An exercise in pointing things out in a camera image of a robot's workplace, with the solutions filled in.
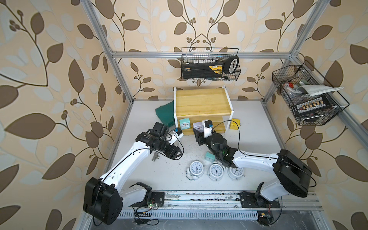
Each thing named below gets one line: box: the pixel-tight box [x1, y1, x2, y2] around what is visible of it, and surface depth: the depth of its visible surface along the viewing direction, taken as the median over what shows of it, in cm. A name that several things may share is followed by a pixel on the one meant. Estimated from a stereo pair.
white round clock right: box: [227, 166, 246, 181], surface depth 81 cm
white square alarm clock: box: [192, 121, 205, 133], surface depth 80 cm
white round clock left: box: [185, 160, 205, 181], surface depth 83 cm
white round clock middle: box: [207, 161, 226, 182], surface depth 82 cm
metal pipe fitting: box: [151, 151, 160, 162], surface depth 91 cm
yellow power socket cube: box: [230, 118, 241, 131], surface depth 101 cm
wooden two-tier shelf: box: [173, 84, 234, 136], surface depth 75 cm
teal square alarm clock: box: [179, 117, 191, 130], surface depth 84 cm
